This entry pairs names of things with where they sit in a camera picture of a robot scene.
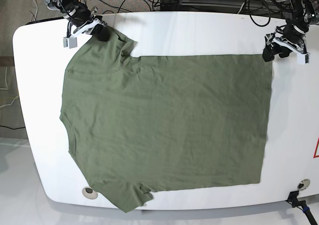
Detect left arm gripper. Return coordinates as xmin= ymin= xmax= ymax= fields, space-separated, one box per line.
xmin=262 ymin=27 xmax=308 ymax=62

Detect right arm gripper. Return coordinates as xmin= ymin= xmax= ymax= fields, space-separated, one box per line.
xmin=66 ymin=6 xmax=110 ymax=41

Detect olive green T-shirt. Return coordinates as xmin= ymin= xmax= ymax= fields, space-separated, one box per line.
xmin=60 ymin=28 xmax=273 ymax=213

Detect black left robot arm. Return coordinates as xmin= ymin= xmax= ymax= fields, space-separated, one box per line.
xmin=240 ymin=0 xmax=319 ymax=64

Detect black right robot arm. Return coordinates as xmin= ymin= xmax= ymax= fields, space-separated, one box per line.
xmin=44 ymin=0 xmax=110 ymax=41

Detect red warning sticker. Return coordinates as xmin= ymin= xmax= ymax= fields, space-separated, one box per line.
xmin=314 ymin=139 xmax=319 ymax=158

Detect right table grommet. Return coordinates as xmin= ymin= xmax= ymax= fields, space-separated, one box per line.
xmin=297 ymin=179 xmax=311 ymax=191

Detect table grommet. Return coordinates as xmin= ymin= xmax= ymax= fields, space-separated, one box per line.
xmin=297 ymin=179 xmax=311 ymax=191
xmin=82 ymin=187 xmax=98 ymax=200

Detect left table grommet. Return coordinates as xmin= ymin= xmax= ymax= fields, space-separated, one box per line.
xmin=82 ymin=187 xmax=98 ymax=200

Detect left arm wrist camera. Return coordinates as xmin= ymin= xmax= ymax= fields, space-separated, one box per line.
xmin=297 ymin=53 xmax=310 ymax=65

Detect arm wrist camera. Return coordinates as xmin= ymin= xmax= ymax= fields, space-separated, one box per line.
xmin=297 ymin=53 xmax=310 ymax=65
xmin=63 ymin=36 xmax=77 ymax=49

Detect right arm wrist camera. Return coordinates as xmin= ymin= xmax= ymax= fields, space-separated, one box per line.
xmin=63 ymin=36 xmax=77 ymax=49

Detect black clamp with cable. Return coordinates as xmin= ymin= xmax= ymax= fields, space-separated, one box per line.
xmin=286 ymin=191 xmax=318 ymax=225

